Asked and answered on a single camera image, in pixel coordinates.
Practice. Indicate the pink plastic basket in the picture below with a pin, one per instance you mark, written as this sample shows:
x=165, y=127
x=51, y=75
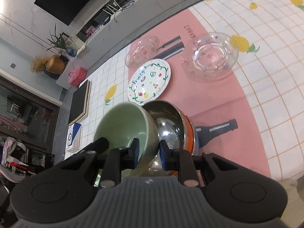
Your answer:
x=76, y=76

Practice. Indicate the white fruity painted plate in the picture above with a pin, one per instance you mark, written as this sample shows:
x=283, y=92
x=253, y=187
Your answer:
x=149, y=81

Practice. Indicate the orange steel bowl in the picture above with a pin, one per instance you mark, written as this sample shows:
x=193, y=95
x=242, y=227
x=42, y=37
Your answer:
x=173, y=125

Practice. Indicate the green ceramic bowl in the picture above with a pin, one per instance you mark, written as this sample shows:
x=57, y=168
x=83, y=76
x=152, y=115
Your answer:
x=125, y=122

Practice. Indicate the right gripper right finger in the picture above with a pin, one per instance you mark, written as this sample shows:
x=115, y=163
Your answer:
x=179, y=160

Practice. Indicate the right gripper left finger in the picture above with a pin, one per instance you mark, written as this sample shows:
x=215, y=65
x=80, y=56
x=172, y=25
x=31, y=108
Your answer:
x=117, y=160

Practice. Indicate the blue steel bowl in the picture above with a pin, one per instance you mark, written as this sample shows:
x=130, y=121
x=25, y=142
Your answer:
x=196, y=140

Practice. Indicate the golden vase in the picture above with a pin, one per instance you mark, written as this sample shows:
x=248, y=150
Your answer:
x=55, y=65

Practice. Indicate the clear glass plate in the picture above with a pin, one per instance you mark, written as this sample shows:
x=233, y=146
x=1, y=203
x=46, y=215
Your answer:
x=210, y=56
x=142, y=51

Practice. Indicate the white blue small box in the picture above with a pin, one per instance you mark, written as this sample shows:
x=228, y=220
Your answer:
x=73, y=138

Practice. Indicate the white tv console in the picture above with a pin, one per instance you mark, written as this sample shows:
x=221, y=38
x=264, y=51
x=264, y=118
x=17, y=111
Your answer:
x=141, y=16

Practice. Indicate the blue vase green plant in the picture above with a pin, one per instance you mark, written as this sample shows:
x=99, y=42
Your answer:
x=57, y=41

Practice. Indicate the white wifi router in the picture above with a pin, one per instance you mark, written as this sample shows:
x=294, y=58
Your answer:
x=113, y=7

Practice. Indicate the black notebook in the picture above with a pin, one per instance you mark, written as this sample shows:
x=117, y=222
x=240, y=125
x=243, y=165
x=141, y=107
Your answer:
x=80, y=102

